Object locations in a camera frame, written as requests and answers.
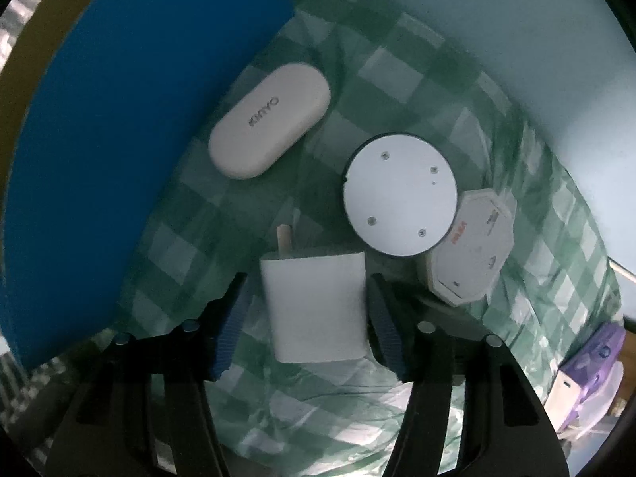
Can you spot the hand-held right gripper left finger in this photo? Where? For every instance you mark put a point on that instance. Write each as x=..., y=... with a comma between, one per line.
x=231, y=330

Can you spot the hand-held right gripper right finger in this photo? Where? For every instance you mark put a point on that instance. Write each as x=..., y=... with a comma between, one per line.
x=387, y=330

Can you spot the white charger adapter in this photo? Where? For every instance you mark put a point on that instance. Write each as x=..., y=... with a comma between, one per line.
x=315, y=308

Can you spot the white octagonal device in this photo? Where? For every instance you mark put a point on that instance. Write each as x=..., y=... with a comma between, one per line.
x=477, y=253

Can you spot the round white disc dark rim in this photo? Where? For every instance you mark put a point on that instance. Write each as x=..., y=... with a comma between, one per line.
x=400, y=194

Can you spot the white oval case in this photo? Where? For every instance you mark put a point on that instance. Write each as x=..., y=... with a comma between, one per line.
x=268, y=121

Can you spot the blue cardboard box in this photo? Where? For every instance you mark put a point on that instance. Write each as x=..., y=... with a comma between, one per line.
x=124, y=109

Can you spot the purple device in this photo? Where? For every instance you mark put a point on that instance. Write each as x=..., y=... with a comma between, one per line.
x=594, y=357

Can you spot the white rounded container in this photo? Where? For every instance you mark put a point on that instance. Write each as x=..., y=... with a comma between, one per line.
x=608, y=395

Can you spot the green checked cloth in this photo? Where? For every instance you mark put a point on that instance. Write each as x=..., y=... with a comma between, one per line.
x=422, y=84

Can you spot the silver foil blanket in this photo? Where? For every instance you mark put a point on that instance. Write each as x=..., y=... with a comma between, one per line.
x=30, y=5

